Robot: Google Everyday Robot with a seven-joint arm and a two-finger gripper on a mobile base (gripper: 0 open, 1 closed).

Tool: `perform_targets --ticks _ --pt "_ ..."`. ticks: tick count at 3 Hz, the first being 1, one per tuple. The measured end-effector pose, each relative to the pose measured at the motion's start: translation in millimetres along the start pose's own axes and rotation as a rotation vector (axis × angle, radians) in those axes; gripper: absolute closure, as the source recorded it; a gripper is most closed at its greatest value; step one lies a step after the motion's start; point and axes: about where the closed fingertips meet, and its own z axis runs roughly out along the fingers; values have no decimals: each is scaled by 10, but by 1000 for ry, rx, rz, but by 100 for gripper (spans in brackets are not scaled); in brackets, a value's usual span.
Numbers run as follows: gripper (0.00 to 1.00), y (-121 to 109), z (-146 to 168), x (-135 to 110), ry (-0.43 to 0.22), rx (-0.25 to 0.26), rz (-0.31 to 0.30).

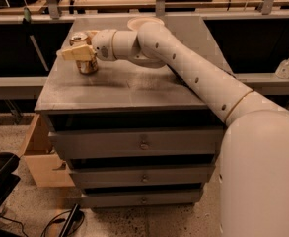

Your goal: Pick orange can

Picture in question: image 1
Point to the wooden box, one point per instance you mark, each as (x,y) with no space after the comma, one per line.
(44,164)

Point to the bottom grey drawer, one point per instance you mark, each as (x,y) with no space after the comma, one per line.
(142,199)

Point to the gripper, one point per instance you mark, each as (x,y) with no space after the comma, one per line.
(103,44)

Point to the grey drawer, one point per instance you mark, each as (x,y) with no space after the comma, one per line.
(142,199)
(140,176)
(86,144)

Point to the top grey drawer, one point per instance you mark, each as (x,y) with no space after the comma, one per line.
(86,144)

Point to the middle grey drawer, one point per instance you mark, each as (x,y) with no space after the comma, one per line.
(140,176)

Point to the clear sanitizer bottle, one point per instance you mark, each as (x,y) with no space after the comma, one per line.
(282,70)

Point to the grey shelf rail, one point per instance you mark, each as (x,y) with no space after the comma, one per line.
(16,88)

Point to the black device on floor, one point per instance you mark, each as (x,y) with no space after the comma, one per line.
(74,216)

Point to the white bowl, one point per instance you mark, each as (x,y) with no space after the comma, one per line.
(134,24)

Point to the grey drawer cabinet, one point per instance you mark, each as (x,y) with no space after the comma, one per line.
(123,96)

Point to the orange soda can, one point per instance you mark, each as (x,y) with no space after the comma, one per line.
(83,53)

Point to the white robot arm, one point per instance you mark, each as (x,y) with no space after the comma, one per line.
(254,172)

